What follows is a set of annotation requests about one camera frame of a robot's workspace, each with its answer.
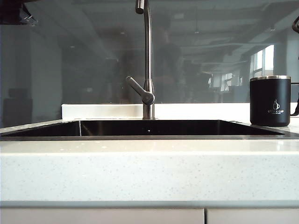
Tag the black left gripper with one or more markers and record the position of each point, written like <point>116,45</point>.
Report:
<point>10,14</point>

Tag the black mug with steel rim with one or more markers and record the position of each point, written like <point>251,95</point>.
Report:
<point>268,98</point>

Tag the stainless steel gooseneck faucet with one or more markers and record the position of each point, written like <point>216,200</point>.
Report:
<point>147,46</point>

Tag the black undermount sink basin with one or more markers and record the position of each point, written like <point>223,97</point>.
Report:
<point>163,128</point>

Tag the white stone counter upstand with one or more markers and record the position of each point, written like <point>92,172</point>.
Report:
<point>105,110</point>

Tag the wide beige cabinet door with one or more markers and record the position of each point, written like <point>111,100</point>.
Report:
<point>100,217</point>

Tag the narrow beige cabinet door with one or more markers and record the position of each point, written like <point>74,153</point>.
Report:
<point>252,217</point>

